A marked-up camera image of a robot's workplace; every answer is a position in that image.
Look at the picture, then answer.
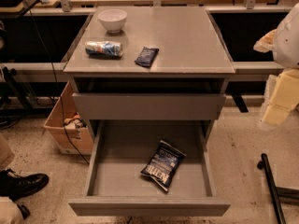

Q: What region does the grey drawer cabinet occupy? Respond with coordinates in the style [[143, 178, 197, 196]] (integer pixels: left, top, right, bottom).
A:
[[65, 7, 235, 134]]

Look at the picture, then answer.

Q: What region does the blue Kettle chip bag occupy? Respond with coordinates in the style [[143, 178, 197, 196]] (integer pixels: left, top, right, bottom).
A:
[[140, 140, 186, 192]]

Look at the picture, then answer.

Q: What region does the open grey middle drawer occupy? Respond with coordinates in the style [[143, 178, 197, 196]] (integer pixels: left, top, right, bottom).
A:
[[69, 120, 230, 217]]

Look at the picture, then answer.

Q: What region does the cardboard box with clutter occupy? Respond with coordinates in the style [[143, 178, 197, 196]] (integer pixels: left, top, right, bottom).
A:
[[44, 83, 93, 155]]

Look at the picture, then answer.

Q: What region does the white ceramic bowl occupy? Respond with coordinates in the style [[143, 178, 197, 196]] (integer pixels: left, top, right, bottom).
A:
[[97, 9, 127, 33]]

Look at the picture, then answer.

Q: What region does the black power cable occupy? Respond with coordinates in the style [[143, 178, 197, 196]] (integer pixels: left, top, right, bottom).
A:
[[13, 0, 91, 165]]

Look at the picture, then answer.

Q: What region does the beige trouser leg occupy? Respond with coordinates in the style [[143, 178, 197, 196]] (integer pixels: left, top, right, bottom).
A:
[[0, 134, 24, 224]]

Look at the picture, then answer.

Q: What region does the blue silver soda can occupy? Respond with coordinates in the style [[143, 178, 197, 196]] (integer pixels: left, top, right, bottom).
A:
[[85, 41, 122, 57]]

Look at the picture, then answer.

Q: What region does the black leather shoe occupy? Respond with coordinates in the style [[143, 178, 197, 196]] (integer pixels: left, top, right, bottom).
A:
[[0, 169, 50, 201]]

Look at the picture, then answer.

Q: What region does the closed grey top drawer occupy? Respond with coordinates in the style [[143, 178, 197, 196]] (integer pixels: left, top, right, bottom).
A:
[[73, 93, 225, 120]]

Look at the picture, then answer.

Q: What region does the black metal stand leg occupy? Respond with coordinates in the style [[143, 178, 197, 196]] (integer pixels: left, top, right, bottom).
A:
[[257, 153, 299, 224]]

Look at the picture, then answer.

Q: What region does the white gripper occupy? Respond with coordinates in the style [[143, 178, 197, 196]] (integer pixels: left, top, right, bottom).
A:
[[253, 4, 299, 131]]

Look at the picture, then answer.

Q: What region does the small dark blue snack pouch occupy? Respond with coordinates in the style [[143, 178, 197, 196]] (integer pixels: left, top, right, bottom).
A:
[[135, 47, 159, 68]]

